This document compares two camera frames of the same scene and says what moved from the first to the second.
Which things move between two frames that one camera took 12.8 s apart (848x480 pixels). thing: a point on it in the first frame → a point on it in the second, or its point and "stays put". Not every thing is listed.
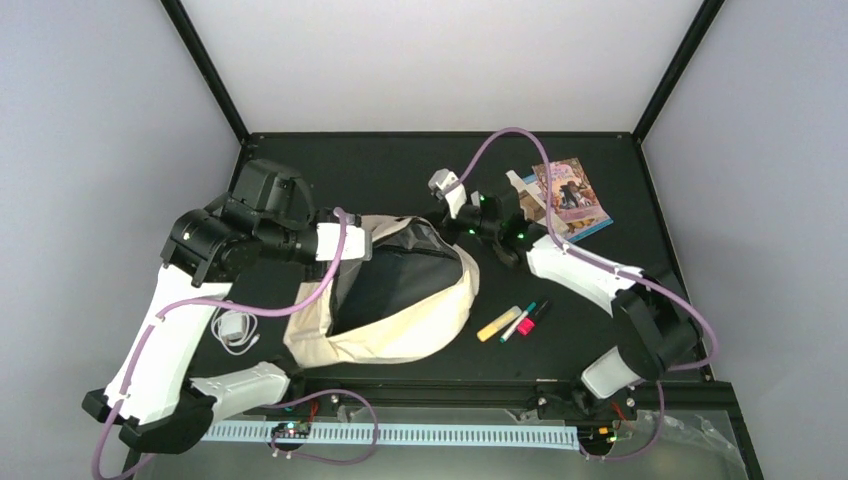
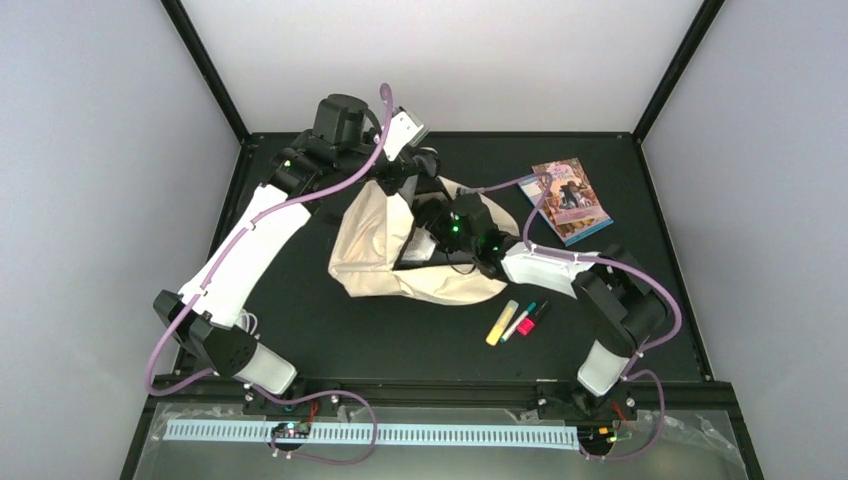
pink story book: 576,205 stays put
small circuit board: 292,430 stays put
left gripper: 367,251 → 405,161
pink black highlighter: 527,325 stays put
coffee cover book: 530,202 → 420,250
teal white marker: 514,326 stays put
